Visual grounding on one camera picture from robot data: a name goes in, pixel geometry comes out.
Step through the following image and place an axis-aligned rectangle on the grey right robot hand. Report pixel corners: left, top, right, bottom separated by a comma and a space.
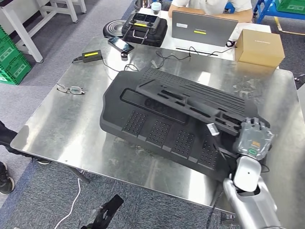
234, 117, 275, 162

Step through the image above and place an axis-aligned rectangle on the black plastic plate bracket part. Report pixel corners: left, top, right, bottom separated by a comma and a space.
136, 77, 242, 137

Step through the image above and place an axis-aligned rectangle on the blue metal shelf rack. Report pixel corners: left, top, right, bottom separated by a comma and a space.
252, 0, 305, 25

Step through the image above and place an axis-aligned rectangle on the stainless steel workbench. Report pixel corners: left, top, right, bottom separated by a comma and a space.
11, 37, 305, 229

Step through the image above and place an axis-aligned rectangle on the pale grey side table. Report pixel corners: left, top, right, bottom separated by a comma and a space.
297, 83, 305, 123

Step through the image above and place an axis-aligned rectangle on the brown cardboard box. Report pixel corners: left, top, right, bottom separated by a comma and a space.
234, 29, 285, 69

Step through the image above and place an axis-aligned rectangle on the dark grey flat panel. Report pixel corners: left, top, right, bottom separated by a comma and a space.
171, 10, 239, 48

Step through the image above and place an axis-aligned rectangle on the large black engine cover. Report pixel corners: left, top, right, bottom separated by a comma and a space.
99, 67, 272, 183

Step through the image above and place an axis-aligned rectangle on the black carry bag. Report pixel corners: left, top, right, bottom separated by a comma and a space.
121, 12, 169, 48

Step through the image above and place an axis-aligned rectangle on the small white round container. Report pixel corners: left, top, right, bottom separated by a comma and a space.
151, 1, 162, 15

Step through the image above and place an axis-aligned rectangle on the black phone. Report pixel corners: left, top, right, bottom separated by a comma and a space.
107, 35, 135, 55

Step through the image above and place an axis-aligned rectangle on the black round ribbed disc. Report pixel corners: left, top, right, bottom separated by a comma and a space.
103, 19, 126, 39

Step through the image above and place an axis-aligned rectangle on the black power adapter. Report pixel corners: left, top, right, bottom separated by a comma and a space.
81, 49, 103, 63

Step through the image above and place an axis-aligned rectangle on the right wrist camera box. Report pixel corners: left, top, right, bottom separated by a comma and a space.
206, 122, 236, 159

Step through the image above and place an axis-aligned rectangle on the black camera cable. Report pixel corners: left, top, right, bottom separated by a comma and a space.
206, 189, 224, 229

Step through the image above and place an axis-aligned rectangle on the white floor cable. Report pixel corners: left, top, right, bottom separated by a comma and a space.
54, 178, 81, 229

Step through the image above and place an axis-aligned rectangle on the white table frame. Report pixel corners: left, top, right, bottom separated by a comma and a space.
0, 0, 87, 63

